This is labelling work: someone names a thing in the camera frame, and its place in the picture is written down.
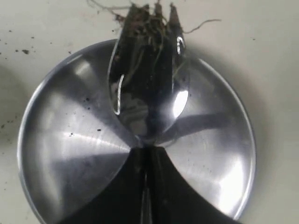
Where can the stainless steel spork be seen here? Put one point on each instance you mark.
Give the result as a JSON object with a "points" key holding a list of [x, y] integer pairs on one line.
{"points": [[149, 103]]}

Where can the clump of roots and soil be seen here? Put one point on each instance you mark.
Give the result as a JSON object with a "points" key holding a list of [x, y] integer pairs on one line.
{"points": [[145, 28]]}

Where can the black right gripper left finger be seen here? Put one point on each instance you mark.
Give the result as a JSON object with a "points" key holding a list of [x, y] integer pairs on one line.
{"points": [[121, 201]]}

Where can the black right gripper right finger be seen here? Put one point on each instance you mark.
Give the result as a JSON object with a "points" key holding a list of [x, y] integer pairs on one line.
{"points": [[173, 200]]}

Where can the round stainless steel plate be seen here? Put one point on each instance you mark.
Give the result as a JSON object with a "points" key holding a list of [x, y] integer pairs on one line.
{"points": [[70, 145]]}

